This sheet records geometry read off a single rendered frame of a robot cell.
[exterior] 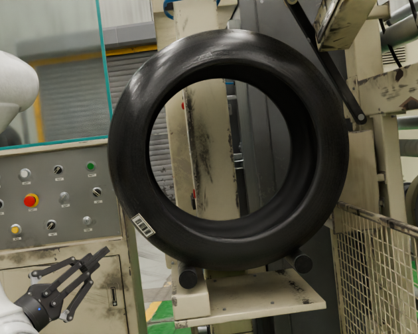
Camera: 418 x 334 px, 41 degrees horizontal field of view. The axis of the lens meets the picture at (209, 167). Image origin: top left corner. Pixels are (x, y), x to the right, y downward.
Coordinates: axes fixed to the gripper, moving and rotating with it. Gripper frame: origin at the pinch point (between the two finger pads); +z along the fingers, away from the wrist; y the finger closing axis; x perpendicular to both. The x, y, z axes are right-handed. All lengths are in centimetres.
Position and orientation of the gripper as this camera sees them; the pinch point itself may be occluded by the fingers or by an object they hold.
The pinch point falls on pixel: (94, 259)
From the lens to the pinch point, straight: 124.0
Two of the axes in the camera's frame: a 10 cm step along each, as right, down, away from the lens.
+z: 5.4, -4.7, 6.9
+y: 5.9, 8.0, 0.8
